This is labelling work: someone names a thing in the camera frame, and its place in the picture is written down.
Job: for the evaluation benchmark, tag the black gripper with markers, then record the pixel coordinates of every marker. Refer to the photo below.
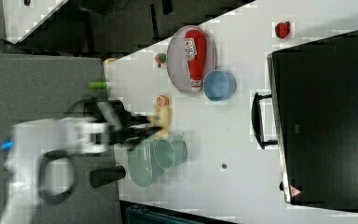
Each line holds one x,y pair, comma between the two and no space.
118,121

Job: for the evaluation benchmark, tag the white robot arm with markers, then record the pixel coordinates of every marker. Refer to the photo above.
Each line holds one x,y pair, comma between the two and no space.
38,143

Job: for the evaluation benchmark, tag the black toaster oven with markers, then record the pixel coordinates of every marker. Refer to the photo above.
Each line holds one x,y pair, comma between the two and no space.
314,91

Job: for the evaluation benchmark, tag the green cup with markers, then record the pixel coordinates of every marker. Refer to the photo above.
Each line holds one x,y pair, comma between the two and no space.
170,153

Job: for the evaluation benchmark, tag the small red green toy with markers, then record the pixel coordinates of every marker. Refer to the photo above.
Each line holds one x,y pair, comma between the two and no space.
160,59

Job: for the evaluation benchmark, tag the blue bowl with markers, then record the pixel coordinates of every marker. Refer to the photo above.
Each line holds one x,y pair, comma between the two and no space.
219,85

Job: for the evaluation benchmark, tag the grey round plate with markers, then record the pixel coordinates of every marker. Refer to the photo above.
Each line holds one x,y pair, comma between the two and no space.
176,60

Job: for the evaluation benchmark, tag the red ketchup bottle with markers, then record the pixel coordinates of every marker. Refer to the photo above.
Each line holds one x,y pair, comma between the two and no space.
195,52

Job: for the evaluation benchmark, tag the red strawberry toy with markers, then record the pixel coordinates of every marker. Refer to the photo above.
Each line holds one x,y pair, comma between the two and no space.
282,29

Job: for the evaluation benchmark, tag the black cylinder post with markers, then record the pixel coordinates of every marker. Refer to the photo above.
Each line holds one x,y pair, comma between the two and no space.
105,176

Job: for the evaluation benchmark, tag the black oven door handle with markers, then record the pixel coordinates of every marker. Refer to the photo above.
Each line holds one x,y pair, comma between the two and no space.
257,123

